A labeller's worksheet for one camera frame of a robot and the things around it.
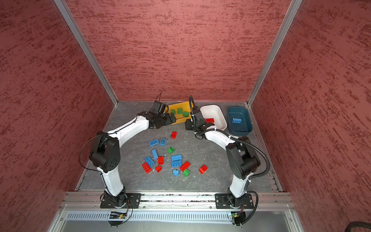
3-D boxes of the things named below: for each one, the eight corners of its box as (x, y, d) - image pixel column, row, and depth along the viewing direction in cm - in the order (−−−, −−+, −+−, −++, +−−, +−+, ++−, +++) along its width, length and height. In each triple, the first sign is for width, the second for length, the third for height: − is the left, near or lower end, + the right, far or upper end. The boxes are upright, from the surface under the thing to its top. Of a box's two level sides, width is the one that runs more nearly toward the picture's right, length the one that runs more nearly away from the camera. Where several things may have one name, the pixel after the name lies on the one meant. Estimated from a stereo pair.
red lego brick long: (147, 174, 85) (146, 173, 83) (142, 166, 88) (141, 165, 86) (152, 170, 86) (151, 169, 85) (147, 162, 90) (146, 161, 88)
